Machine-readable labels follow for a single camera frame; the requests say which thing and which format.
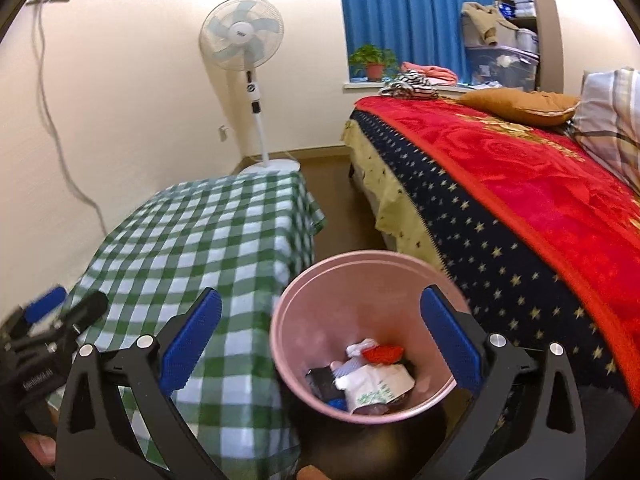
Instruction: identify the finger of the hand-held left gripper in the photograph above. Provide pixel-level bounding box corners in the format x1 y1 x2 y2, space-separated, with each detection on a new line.
0 285 68 341
50 290 110 346

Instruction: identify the blue curtain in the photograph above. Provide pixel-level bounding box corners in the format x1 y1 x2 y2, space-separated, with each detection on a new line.
336 0 496 86

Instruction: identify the grey wall cable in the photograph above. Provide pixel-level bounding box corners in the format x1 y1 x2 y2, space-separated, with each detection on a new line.
30 4 108 238

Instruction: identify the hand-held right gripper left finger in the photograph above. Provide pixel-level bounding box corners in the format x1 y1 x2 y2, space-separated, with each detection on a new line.
54 287 226 480

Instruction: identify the grey storage box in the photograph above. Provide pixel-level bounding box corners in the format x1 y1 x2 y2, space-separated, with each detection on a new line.
462 15 518 48

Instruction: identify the bed with red blanket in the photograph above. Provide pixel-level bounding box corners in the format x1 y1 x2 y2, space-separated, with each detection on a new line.
354 95 640 406

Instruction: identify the white window sill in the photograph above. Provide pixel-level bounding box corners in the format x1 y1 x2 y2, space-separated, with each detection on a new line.
343 81 481 95

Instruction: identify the yellow star bed sheet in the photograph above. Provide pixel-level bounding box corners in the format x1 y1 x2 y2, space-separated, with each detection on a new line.
341 120 446 273

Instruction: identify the tan jacket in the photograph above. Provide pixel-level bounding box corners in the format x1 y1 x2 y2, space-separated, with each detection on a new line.
460 1 518 47

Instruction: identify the clear storage box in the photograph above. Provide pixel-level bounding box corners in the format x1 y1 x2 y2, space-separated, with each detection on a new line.
465 45 541 92

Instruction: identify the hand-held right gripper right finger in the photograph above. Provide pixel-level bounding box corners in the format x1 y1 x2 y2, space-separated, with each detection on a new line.
419 284 587 480

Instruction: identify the grey lidded container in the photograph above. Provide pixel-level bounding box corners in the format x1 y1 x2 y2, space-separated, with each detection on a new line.
515 29 540 56

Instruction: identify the white standing fan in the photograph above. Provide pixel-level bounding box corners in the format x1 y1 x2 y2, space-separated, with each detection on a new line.
199 0 302 177

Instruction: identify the white green printed paper bag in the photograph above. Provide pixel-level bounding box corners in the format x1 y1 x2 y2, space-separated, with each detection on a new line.
335 362 416 415

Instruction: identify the potted green plant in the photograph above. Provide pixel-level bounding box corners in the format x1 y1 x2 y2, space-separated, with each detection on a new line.
348 45 398 82

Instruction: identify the brown bookshelf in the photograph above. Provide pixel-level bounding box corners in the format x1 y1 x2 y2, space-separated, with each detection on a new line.
487 0 566 93

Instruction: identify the black white striped cloth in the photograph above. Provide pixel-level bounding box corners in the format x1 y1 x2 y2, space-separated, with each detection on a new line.
379 71 440 100

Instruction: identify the green checked tablecloth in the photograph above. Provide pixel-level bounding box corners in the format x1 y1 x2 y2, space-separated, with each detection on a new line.
47 170 326 480

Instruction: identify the striped clothes pile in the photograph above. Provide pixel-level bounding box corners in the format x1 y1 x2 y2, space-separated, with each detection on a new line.
400 61 458 83

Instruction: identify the small white foam net sleeve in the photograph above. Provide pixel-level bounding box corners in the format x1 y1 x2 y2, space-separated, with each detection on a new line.
330 357 363 378

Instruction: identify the black bag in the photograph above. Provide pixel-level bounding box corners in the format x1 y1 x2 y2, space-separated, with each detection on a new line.
306 367 346 403

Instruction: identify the orange plastic bag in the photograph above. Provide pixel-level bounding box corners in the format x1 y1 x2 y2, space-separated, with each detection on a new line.
362 344 405 365

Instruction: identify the plaid pillow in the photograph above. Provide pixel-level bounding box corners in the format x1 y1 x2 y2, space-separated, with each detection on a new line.
570 66 640 193

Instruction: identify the pink plastic bin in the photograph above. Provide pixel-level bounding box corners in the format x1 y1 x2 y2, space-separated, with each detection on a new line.
270 251 476 426

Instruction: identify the person's left hand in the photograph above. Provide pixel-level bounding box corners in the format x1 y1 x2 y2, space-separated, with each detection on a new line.
20 432 57 467

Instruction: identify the orange pillow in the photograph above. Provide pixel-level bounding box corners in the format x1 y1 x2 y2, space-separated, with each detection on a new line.
457 89 581 127

